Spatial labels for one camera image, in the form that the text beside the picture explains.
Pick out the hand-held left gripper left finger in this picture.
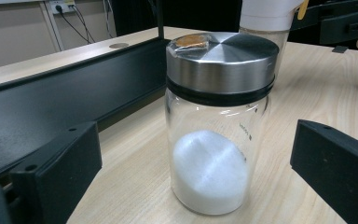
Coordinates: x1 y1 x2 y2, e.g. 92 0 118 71
8 120 103 224

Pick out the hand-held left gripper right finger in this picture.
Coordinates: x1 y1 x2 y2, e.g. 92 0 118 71
289 119 358 224

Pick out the glass jar with white lid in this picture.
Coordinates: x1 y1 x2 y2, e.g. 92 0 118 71
238 0 310 80

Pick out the black metal shelf rack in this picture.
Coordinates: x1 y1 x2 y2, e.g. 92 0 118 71
0 0 172 188

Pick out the glass jar with steel lid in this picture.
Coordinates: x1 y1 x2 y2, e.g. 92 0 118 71
164 32 281 217

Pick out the grey tape strip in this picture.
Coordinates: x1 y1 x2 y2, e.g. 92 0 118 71
332 45 350 54

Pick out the round table grommet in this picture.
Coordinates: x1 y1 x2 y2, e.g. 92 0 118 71
108 42 131 50

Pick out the beige furniture leg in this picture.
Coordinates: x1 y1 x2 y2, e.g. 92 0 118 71
39 0 65 52

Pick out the black power cable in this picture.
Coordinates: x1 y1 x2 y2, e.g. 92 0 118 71
72 4 97 44
55 4 91 45

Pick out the grey hanging cable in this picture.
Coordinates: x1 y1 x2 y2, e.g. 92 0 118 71
103 0 116 39

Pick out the white wall socket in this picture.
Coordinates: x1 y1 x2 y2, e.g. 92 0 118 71
49 0 76 15

